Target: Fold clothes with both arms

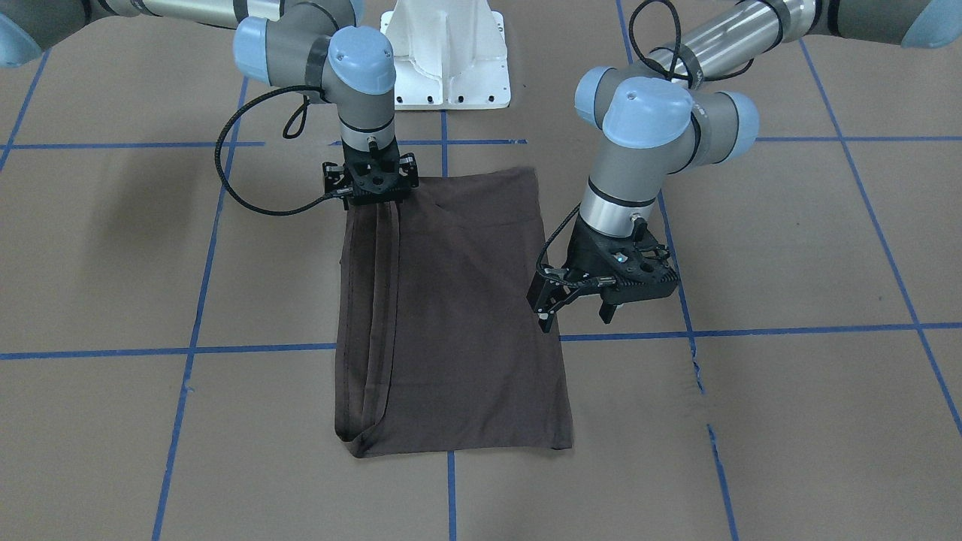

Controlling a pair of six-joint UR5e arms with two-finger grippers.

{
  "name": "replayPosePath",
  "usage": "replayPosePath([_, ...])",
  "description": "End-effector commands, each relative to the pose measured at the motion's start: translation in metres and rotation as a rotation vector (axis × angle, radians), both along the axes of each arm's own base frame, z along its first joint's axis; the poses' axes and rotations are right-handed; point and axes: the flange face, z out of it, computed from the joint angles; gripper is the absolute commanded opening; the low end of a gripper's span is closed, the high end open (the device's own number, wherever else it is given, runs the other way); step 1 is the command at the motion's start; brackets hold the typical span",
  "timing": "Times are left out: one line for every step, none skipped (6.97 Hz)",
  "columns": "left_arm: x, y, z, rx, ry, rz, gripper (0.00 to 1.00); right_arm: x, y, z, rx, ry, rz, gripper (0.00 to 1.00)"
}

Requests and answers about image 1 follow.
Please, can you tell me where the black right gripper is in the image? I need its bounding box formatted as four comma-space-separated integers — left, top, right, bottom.
323, 143, 419, 209

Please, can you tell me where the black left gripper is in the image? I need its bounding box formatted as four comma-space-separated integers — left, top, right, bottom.
527, 216, 680, 333

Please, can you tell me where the dark brown t-shirt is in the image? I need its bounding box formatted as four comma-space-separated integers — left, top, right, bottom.
334, 167, 573, 458

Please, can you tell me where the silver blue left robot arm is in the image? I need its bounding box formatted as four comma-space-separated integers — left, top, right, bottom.
527, 1, 960, 332

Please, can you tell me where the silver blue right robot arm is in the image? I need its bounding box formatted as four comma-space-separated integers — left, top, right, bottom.
1, 1, 419, 207

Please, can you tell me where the braided right wrist cable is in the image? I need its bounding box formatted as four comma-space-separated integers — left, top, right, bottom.
215, 84, 352, 219

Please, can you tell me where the braided wrist cable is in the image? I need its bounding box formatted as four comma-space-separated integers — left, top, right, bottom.
215, 84, 352, 219
628, 0, 755, 83

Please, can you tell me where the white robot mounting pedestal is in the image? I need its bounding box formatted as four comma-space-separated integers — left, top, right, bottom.
380, 1, 512, 110

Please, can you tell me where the braided left wrist cable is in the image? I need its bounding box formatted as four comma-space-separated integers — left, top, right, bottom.
628, 0, 755, 83

